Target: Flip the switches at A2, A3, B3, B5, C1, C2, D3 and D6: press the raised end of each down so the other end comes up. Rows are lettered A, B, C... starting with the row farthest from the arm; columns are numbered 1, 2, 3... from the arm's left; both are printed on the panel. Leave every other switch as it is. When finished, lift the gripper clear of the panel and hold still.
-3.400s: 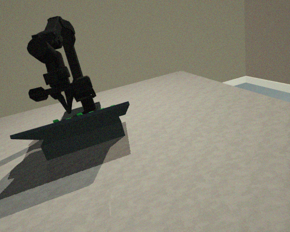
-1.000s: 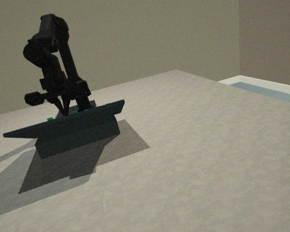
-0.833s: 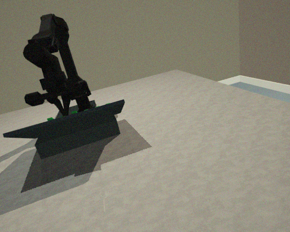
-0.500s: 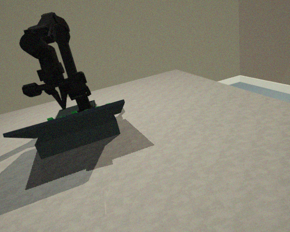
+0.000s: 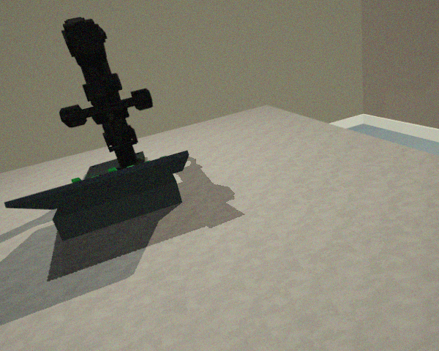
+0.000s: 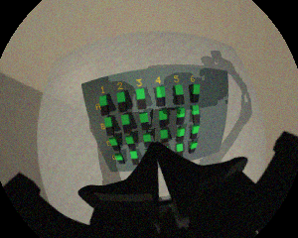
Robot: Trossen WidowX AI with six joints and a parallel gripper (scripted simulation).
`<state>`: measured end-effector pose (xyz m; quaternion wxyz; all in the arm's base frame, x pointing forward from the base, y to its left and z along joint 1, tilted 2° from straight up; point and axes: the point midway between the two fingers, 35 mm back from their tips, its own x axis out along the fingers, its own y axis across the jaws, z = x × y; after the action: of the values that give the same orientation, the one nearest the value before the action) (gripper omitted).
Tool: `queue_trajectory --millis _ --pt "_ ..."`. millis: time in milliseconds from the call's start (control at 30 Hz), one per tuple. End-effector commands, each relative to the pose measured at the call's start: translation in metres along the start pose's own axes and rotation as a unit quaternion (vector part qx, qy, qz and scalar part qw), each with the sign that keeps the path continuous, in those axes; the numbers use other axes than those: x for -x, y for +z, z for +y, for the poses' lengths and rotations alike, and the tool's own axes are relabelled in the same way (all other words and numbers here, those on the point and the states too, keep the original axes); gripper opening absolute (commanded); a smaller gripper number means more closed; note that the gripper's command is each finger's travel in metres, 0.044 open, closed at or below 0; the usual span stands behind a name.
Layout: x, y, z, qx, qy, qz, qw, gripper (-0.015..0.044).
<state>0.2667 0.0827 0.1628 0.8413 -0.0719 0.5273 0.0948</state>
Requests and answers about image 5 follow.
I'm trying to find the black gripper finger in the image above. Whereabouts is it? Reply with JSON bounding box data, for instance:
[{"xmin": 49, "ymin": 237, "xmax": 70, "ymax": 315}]
[
  {"xmin": 91, "ymin": 112, "xmax": 121, "ymax": 146},
  {"xmin": 113, "ymin": 107, "xmax": 130, "ymax": 146}
]

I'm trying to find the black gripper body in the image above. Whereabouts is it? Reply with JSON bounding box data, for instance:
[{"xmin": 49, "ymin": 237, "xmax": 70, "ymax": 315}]
[{"xmin": 59, "ymin": 71, "xmax": 153, "ymax": 127}]

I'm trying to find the grey switch panel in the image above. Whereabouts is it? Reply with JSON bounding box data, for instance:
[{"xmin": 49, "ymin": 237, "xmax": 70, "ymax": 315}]
[{"xmin": 4, "ymin": 151, "xmax": 189, "ymax": 241}]

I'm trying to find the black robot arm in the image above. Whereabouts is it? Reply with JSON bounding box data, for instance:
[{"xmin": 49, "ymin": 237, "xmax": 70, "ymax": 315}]
[{"xmin": 61, "ymin": 17, "xmax": 141, "ymax": 170}]

